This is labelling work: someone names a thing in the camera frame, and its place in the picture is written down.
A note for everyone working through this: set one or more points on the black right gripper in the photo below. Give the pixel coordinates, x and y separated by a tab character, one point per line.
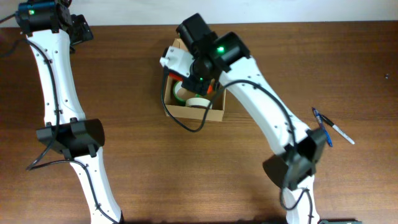
201	86

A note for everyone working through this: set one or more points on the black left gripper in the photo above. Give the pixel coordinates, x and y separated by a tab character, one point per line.
83	30

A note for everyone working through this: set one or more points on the beige masking tape roll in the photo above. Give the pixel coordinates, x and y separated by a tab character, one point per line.
197	102

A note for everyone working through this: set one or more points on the green tape roll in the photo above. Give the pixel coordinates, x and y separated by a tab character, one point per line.
181	94

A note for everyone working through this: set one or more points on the orange utility knife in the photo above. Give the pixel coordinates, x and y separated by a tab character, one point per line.
174	76

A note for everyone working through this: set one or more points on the brown cardboard box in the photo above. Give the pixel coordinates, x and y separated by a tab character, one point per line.
171	104

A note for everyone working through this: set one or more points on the blue pen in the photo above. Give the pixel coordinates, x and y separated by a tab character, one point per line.
318	117

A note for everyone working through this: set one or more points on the black white marker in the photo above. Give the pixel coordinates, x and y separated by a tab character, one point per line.
337	129

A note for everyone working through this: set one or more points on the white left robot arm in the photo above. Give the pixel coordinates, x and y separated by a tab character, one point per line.
52	31

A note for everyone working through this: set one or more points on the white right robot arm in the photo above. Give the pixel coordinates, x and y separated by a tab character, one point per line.
297	148

